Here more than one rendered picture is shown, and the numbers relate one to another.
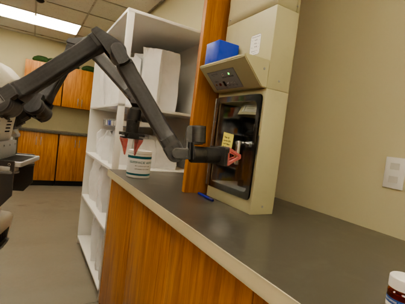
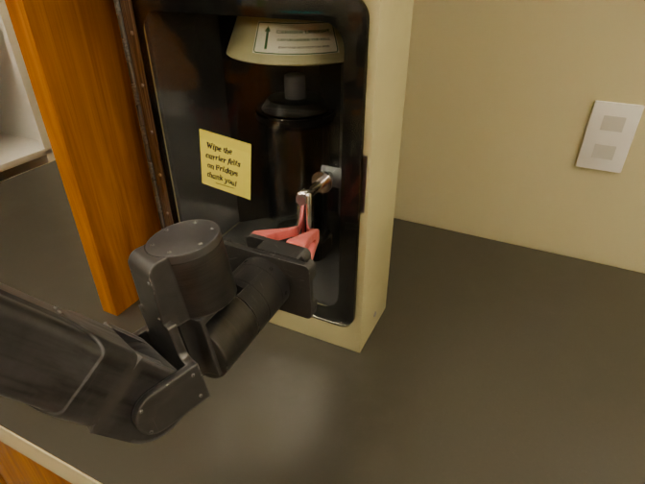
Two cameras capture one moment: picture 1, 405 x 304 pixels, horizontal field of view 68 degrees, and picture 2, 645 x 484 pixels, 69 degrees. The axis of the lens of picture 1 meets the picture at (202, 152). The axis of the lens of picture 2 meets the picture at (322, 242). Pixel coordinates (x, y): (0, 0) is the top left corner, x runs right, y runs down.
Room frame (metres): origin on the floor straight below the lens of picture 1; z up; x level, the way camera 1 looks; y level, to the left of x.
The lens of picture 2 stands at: (0.72, 0.11, 1.43)
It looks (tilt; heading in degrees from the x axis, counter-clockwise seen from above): 32 degrees down; 326
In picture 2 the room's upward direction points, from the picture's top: straight up
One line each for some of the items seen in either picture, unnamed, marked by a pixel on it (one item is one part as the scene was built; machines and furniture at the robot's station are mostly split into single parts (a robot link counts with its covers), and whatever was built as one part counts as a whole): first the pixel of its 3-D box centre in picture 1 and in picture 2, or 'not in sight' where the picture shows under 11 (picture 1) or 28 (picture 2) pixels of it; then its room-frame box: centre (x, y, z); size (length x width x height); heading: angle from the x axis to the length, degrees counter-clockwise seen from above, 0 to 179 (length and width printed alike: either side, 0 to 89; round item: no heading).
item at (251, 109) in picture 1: (231, 144); (246, 171); (1.23, -0.12, 1.19); 0.30 x 0.01 x 0.40; 30
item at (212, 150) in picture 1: (212, 155); (254, 292); (1.06, -0.04, 1.15); 0.10 x 0.07 x 0.07; 30
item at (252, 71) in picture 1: (230, 75); not in sight; (1.20, -0.07, 1.46); 0.32 x 0.11 x 0.10; 30
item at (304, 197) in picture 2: (240, 152); (312, 217); (1.12, -0.14, 1.17); 0.05 x 0.03 x 0.10; 120
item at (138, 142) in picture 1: (132, 144); not in sight; (1.33, 0.31, 1.13); 0.07 x 0.07 x 0.09; 30
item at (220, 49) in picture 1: (221, 55); not in sight; (1.28, -0.03, 1.56); 0.10 x 0.10 x 0.09; 30
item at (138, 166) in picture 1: (138, 163); not in sight; (1.66, 0.34, 1.02); 0.13 x 0.13 x 0.15
